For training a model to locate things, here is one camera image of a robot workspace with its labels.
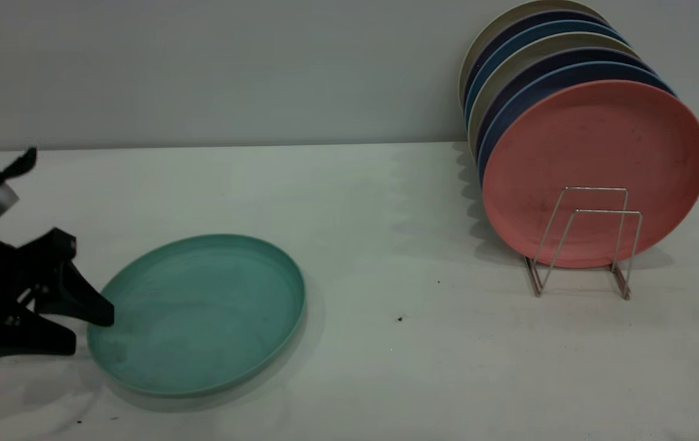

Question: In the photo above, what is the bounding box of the metal wire plate rack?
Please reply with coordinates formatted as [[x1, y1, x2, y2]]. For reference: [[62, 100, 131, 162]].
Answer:
[[524, 187, 643, 301]]

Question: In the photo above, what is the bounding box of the blue round plate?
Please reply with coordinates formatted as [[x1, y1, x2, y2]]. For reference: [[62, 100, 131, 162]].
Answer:
[[465, 19, 632, 129], [478, 60, 678, 187]]

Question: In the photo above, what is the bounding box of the beige round plate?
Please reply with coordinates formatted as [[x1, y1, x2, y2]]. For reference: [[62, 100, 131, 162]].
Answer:
[[458, 0, 608, 105], [468, 32, 641, 154]]

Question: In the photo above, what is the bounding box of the green round plate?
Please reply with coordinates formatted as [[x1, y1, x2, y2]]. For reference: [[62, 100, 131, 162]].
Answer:
[[86, 233, 307, 398]]

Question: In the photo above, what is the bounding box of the dark purple round plate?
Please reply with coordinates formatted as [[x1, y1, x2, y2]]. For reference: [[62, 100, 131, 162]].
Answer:
[[475, 48, 659, 163], [463, 9, 619, 114]]

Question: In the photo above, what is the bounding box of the pink round plate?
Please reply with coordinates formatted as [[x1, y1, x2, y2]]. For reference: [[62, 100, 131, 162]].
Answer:
[[482, 80, 699, 269]]

